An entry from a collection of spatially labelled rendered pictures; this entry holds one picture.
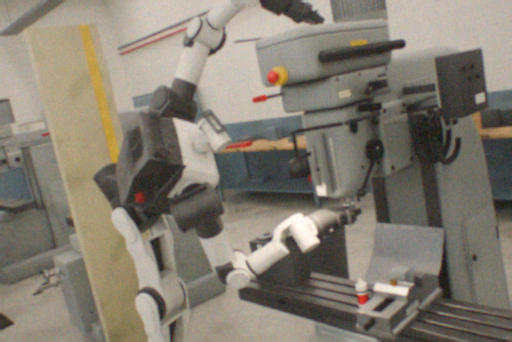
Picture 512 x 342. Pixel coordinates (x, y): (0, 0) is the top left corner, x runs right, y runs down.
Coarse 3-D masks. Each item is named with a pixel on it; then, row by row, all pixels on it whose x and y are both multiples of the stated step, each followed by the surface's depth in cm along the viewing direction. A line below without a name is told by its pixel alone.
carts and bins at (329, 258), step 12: (324, 240) 363; (336, 240) 367; (312, 252) 366; (324, 252) 365; (336, 252) 368; (312, 264) 369; (324, 264) 367; (336, 264) 370; (348, 264) 386; (336, 276) 371; (348, 276) 383
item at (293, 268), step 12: (252, 240) 217; (264, 240) 213; (252, 252) 217; (300, 252) 209; (276, 264) 210; (288, 264) 205; (300, 264) 208; (264, 276) 216; (276, 276) 211; (288, 276) 207; (300, 276) 208
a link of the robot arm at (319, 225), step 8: (312, 216) 167; (320, 216) 167; (296, 224) 163; (304, 224) 163; (312, 224) 165; (320, 224) 165; (296, 232) 163; (304, 232) 162; (312, 232) 163; (320, 232) 165; (288, 240) 167; (296, 240) 164; (304, 240) 161; (312, 240) 161; (304, 248) 161; (312, 248) 165
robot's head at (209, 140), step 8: (200, 128) 162; (208, 128) 159; (200, 136) 163; (208, 136) 160; (216, 136) 158; (224, 136) 159; (200, 144) 162; (208, 144) 163; (216, 144) 158; (224, 144) 159
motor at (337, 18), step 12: (336, 0) 177; (348, 0) 174; (360, 0) 172; (372, 0) 173; (384, 0) 177; (336, 12) 179; (348, 12) 175; (360, 12) 173; (372, 12) 173; (384, 12) 176
